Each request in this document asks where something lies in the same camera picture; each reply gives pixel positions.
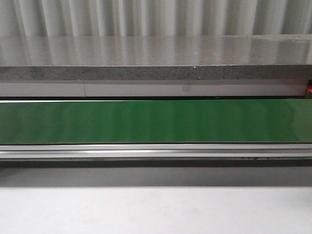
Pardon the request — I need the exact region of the green conveyor belt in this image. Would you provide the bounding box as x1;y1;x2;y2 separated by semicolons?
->
0;98;312;144

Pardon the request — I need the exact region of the grey speckled stone counter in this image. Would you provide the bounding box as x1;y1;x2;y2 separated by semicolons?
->
0;34;312;98

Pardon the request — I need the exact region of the red object at right edge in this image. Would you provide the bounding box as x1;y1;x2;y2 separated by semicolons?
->
305;80;312;99

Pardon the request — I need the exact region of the grey pleated curtain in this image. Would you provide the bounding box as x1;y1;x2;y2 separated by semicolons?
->
0;0;312;37

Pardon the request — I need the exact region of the aluminium conveyor side rail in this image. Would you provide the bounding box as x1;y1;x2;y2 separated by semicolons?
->
0;143;312;168

